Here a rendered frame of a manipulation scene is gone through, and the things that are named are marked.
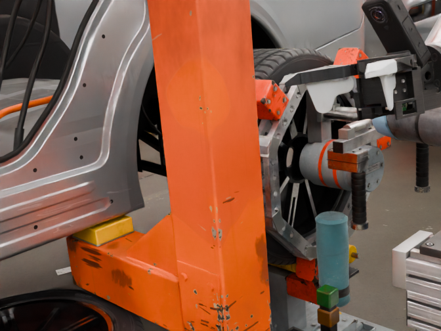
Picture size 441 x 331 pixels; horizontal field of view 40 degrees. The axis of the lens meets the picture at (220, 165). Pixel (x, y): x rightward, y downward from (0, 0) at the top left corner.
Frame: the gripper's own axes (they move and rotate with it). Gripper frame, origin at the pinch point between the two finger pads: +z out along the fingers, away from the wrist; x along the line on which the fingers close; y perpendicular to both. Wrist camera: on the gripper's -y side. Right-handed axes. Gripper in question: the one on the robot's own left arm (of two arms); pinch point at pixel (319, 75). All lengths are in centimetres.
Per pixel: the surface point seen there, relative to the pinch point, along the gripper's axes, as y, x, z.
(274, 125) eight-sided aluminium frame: 13, 71, -43
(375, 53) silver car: 2, 251, -265
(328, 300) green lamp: 53, 48, -35
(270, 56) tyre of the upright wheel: -4, 84, -54
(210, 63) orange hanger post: -4, 51, -15
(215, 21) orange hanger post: -13, 50, -17
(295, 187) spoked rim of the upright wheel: 36, 88, -59
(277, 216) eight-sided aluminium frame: 38, 72, -40
